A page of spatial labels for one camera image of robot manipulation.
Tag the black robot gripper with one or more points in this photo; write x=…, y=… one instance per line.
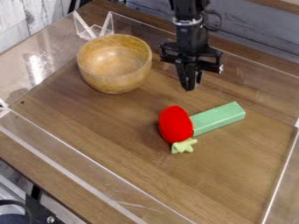
x=209, y=60

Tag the green rectangular block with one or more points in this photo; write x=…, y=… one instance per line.
x=217, y=118

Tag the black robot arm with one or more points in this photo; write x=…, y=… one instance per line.
x=190, y=52

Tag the brown wooden bowl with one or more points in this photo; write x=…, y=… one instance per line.
x=115, y=63

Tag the red plush strawberry toy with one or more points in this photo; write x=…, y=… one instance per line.
x=177, y=129

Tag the clear acrylic table enclosure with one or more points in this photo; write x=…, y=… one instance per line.
x=91, y=149

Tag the black metal bracket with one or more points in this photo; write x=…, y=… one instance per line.
x=42, y=214

